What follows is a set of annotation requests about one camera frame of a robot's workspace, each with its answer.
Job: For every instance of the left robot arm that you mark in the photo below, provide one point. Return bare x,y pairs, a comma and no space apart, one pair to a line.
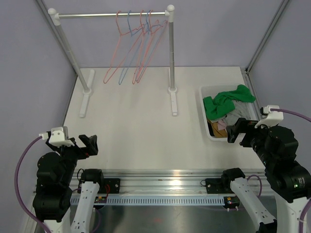
53,192

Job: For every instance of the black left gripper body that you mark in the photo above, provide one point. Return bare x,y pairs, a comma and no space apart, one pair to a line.
83,152

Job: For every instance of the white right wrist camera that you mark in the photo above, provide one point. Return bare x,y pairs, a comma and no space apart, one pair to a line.
271,116

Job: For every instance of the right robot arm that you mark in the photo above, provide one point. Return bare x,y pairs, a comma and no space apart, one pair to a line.
276,147

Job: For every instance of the green tank top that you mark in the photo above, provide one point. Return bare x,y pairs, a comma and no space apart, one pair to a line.
222,103

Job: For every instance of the white plastic basket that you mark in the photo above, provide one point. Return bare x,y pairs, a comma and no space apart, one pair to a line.
212,91

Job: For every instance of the grey tank top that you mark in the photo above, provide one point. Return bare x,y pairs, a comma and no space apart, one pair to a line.
241,111

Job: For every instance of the mauve pink tank top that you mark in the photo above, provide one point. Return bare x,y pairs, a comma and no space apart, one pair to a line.
222,124

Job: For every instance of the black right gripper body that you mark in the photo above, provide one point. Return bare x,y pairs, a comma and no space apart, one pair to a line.
248,126

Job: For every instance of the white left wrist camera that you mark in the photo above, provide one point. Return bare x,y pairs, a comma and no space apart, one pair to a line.
57,136

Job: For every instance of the pink hanger of mauve top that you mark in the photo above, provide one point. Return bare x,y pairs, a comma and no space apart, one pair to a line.
144,47

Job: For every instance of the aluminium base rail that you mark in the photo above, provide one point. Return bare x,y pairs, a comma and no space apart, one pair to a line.
163,187

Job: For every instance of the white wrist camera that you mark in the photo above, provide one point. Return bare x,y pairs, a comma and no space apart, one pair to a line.
271,116
57,136

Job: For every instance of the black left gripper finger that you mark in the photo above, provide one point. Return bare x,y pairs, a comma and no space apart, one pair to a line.
85,140
70,142

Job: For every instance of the mustard brown tank top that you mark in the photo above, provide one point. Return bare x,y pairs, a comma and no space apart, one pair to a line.
218,130

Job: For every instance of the white clothes rack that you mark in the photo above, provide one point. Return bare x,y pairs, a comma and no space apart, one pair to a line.
161,22

